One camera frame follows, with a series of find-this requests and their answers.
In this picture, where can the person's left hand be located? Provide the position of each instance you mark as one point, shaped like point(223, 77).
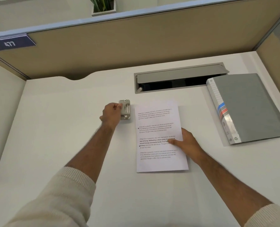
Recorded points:
point(111, 114)

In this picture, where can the person's right hand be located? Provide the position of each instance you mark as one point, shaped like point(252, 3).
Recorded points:
point(189, 146)

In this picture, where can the gray hole punch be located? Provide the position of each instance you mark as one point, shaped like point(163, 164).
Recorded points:
point(126, 111)

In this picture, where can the white printed paper sheet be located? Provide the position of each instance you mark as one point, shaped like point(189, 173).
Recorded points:
point(158, 163)

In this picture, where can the grey ring binder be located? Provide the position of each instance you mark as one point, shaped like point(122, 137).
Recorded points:
point(253, 106)

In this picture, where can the person's right forearm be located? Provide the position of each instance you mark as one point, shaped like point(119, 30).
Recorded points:
point(232, 186)

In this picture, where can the person's left forearm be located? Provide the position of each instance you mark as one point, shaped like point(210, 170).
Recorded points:
point(90, 153)

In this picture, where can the wide beige partition panel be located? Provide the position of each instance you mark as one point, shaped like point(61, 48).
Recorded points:
point(142, 49)

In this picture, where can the white planter box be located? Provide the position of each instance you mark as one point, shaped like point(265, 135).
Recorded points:
point(104, 14)

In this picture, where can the cream knit sweater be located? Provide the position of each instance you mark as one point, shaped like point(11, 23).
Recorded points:
point(55, 200)

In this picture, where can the white curved desk divider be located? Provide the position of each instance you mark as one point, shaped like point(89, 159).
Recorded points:
point(3, 115)

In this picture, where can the beige side partition panel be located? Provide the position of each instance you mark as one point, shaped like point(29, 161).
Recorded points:
point(276, 80)

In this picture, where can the green snake plant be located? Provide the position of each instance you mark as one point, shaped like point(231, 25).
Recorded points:
point(99, 3)

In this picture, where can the blue number sign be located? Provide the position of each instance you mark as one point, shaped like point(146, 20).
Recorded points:
point(10, 43)

